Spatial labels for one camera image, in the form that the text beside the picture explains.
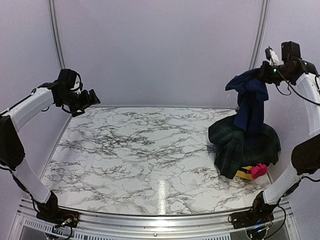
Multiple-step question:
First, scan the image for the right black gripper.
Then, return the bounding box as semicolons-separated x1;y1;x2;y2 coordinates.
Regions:
254;60;293;86

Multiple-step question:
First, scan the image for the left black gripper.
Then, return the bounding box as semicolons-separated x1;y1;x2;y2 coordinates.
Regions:
57;88;100;117

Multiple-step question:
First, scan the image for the navy blue t-shirt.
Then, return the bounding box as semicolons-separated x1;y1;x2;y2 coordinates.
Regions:
225;68;269;138

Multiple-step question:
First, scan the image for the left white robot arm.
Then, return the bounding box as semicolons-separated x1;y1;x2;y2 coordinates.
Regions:
0;82;101;223

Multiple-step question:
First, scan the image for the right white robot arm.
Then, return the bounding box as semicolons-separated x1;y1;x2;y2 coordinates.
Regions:
247;58;320;224

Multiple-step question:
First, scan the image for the dark green plaid garment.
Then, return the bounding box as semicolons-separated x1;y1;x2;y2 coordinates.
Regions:
208;115;281;180

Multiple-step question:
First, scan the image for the pink garment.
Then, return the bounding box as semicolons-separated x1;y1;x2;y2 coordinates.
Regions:
250;163;269;180

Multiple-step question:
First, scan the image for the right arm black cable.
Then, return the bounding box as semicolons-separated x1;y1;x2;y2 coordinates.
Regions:
273;63;320;106

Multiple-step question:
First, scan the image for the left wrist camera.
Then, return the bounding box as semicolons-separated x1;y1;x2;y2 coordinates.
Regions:
57;68;83;92

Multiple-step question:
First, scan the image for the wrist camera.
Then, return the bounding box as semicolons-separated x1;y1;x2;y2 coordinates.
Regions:
57;68;83;92
281;41;301;63

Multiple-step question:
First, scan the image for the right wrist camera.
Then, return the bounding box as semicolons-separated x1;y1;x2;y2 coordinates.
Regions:
281;41;301;63

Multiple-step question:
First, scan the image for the right aluminium frame post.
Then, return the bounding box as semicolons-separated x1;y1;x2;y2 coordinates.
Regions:
249;0;270;70

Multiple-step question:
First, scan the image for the aluminium frame post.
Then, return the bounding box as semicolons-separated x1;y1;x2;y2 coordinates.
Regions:
249;0;270;70
47;0;66;69

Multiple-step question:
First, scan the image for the left aluminium frame post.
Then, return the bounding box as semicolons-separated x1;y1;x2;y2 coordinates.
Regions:
47;0;66;69

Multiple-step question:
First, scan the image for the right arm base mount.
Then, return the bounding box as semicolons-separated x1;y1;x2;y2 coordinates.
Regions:
228;208;274;229

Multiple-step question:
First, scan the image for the front aluminium rail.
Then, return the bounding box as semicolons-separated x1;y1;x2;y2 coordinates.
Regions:
8;198;302;240

